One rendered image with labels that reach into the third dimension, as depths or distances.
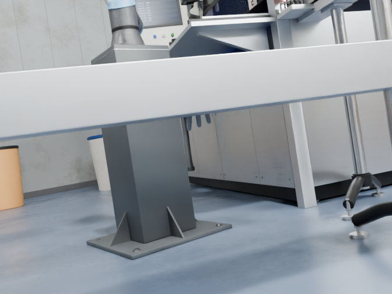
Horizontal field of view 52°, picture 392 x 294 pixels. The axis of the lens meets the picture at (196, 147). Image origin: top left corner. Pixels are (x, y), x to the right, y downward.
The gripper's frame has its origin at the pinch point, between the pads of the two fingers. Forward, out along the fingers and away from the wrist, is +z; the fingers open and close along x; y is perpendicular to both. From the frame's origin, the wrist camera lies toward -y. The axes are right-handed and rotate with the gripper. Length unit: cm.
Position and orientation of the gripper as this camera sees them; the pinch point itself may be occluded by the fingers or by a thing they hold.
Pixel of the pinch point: (200, 20)
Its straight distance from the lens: 193.0
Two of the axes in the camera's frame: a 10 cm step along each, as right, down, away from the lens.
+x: 3.0, -0.4, -9.5
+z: 1.6, 9.9, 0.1
